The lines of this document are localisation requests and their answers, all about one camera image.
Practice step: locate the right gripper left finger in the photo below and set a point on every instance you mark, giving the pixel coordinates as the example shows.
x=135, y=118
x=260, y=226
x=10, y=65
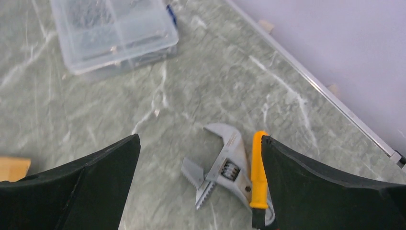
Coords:
x=85, y=194

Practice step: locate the clear plastic organizer box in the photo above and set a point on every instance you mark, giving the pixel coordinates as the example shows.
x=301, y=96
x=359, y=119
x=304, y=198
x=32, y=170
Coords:
x=101, y=38

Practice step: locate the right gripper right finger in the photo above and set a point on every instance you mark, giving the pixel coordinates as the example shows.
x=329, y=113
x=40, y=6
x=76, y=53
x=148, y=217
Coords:
x=310, y=195

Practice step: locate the gold card stack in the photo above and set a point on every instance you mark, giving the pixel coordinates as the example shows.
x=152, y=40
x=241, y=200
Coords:
x=13, y=169

